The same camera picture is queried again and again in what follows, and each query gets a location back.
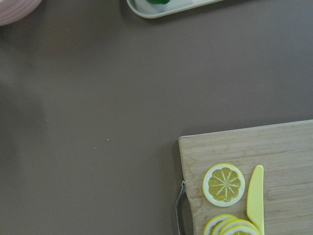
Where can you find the metal cutting board handle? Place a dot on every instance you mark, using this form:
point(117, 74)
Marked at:
point(178, 216)

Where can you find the yellow plastic knife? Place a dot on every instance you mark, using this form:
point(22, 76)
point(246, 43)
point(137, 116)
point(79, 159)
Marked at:
point(255, 199)

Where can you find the cream tray with bear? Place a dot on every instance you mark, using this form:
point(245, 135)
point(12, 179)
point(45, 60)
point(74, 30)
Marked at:
point(147, 10)

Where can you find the stacked lemon slice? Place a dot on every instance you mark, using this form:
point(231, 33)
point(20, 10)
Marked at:
point(212, 223)
point(240, 230)
point(228, 223)

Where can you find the top stacked lemon slice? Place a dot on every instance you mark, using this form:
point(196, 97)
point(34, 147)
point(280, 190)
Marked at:
point(240, 230)

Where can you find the pink ribbed bowl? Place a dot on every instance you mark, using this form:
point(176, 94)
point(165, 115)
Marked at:
point(14, 10)

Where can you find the lower stacked lemon slice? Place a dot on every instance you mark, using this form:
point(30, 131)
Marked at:
point(212, 223)

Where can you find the single lemon slice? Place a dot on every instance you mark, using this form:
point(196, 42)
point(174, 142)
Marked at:
point(223, 185)

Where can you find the green lime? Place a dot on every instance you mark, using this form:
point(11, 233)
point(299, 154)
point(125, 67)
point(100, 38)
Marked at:
point(158, 1)

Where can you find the middle stacked lemon slice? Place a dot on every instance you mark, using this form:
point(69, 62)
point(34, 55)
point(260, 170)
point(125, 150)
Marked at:
point(228, 223)

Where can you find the bamboo cutting board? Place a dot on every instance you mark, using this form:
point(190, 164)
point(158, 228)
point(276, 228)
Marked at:
point(286, 153)

